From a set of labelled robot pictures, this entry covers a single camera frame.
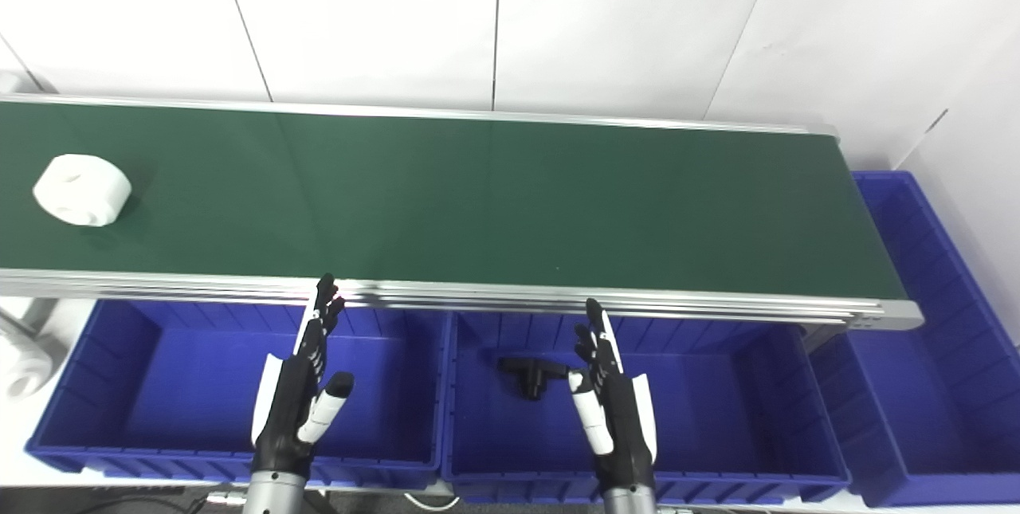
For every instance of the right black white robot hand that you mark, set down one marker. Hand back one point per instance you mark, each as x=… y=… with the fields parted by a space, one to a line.
x=623 y=426

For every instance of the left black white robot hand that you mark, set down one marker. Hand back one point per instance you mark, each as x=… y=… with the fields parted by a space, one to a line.
x=285 y=410

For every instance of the white cylindrical plastic part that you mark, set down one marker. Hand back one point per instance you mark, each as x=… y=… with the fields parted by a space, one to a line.
x=81 y=189

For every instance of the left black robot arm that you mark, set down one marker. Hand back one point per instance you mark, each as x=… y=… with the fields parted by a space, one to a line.
x=273 y=494

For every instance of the blue plastic bin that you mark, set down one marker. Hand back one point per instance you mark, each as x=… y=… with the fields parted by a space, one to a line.
x=717 y=418
x=183 y=386
x=924 y=355

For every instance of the black T-shaped part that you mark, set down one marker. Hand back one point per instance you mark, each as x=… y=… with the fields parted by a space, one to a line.
x=531 y=374

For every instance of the green conveyor belt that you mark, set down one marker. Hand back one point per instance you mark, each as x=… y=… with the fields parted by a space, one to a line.
x=494 y=195

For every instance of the white conveyor support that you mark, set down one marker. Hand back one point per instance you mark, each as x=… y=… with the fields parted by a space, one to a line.
x=24 y=355

